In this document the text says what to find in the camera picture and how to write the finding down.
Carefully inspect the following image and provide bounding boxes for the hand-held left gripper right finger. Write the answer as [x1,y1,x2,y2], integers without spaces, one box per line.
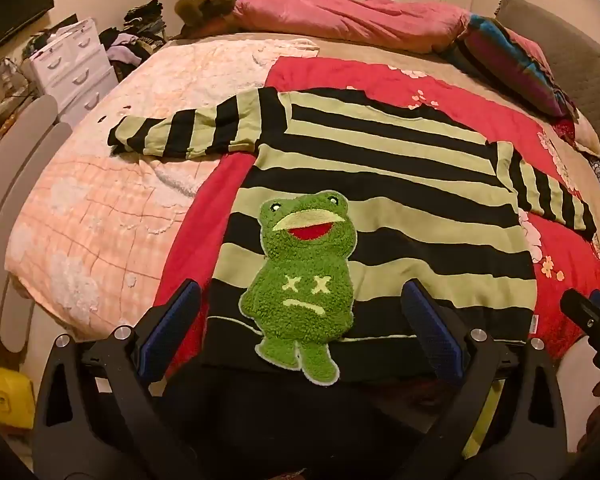
[401,280,567,480]

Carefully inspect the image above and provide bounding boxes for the grey quilted headboard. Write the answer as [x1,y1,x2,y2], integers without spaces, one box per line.
[495,0,600,196]

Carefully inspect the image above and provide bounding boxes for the pink checked fleece quilt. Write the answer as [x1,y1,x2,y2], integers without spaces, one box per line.
[5,37,321,341]

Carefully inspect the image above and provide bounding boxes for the pile of dark clothes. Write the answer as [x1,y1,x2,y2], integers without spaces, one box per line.
[97,0,168,68]

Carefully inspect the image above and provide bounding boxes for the grey petal-shaped panels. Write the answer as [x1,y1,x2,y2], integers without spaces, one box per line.
[0,94,74,356]

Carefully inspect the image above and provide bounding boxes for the brown fur-trimmed coat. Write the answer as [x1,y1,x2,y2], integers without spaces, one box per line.
[172,0,316,41]

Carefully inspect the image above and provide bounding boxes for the white drawer cabinet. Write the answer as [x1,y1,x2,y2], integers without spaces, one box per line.
[20,17,118,128]

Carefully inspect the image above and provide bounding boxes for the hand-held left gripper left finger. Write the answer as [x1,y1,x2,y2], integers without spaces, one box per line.
[32,280,202,480]

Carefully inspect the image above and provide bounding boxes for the multicolour striped pillow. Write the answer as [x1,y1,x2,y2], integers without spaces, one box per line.
[440,12,578,118]

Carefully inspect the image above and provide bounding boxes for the cream pillow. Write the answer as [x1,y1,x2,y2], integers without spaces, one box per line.
[555,115,600,157]

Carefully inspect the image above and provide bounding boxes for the pink rolled duvet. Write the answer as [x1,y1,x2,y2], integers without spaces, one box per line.
[232,0,473,53]

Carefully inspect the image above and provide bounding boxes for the green black striped frog sweater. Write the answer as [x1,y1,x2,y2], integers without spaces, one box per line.
[107,87,598,387]

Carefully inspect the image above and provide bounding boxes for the red floral blanket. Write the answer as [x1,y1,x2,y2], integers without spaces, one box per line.
[152,55,600,376]

